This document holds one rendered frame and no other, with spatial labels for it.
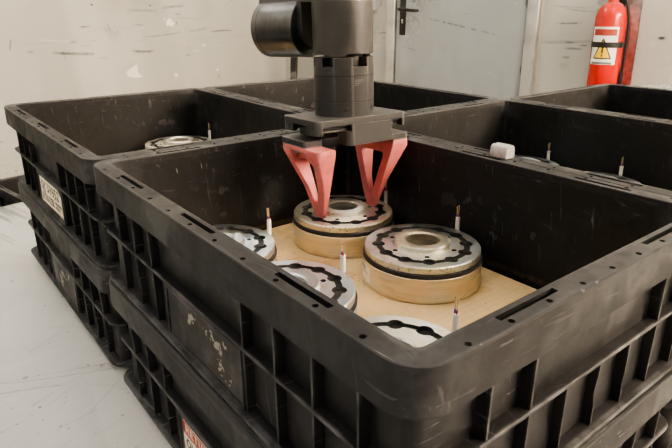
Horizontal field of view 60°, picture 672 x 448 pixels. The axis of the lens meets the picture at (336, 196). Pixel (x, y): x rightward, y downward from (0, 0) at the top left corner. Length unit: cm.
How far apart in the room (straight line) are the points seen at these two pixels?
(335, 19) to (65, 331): 47
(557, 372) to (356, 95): 31
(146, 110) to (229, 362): 66
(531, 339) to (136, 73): 394
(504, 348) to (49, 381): 51
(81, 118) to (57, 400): 45
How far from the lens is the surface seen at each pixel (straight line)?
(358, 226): 55
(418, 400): 24
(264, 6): 61
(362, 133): 54
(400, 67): 416
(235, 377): 38
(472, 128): 84
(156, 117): 99
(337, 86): 54
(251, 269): 30
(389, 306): 48
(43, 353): 73
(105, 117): 96
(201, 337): 41
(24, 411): 65
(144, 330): 51
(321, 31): 54
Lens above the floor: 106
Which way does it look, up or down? 18 degrees down
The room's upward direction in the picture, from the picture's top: straight up
